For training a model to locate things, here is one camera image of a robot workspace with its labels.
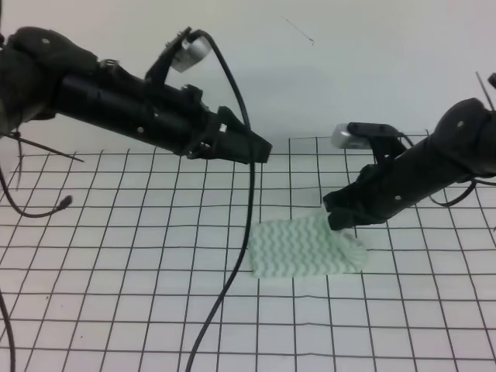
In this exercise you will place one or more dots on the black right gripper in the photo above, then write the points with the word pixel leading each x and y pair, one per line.
pixel 379 193

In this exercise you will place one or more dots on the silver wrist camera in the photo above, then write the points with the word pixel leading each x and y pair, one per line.
pixel 192 49
pixel 359 135

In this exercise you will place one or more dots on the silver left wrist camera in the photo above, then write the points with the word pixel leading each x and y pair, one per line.
pixel 192 49

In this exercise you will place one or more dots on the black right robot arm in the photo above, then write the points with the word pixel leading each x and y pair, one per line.
pixel 460 149

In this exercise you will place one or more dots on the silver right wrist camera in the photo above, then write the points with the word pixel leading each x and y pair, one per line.
pixel 359 135

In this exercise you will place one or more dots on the green white wavy striped towel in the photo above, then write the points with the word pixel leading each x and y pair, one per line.
pixel 303 247

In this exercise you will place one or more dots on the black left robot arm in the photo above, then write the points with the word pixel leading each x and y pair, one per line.
pixel 44 74

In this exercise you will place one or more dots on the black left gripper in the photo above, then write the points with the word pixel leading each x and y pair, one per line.
pixel 182 124

